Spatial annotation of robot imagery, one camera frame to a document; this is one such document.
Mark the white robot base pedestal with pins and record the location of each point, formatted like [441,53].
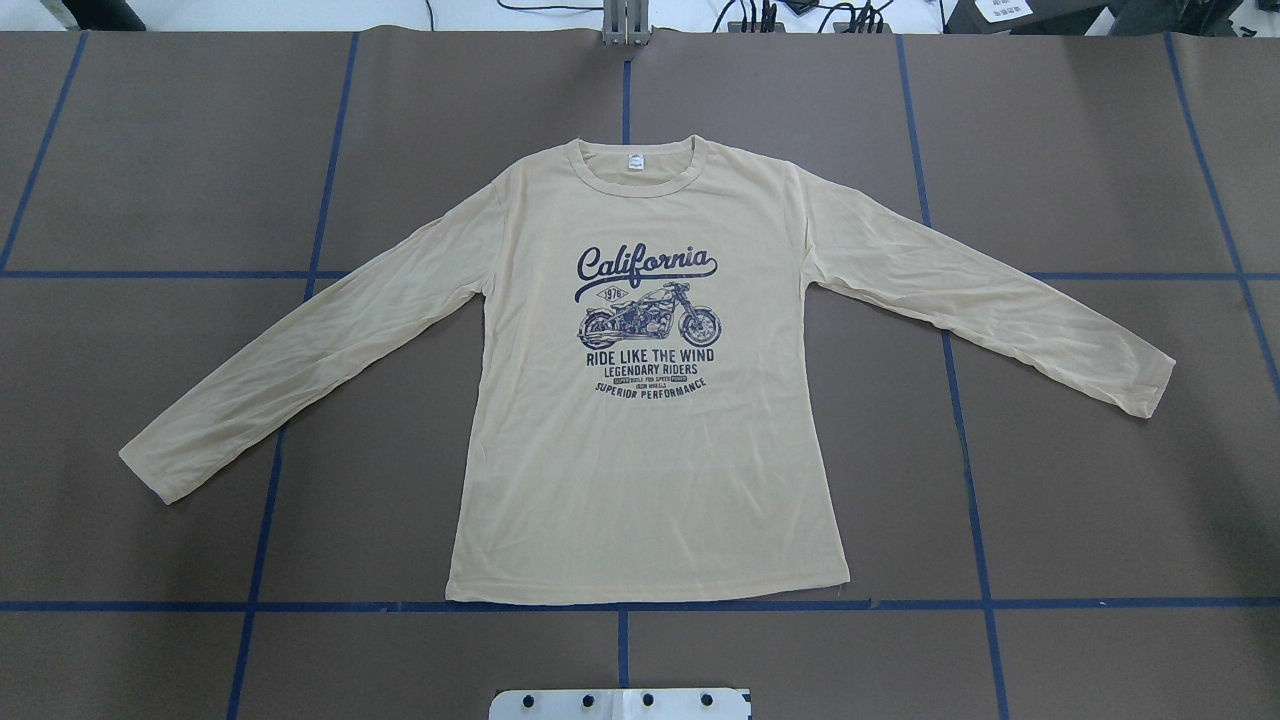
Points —
[623,703]

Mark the aluminium frame post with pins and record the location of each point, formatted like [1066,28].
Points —
[626,23]

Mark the beige long-sleeve printed shirt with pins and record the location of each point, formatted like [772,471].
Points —
[643,429]

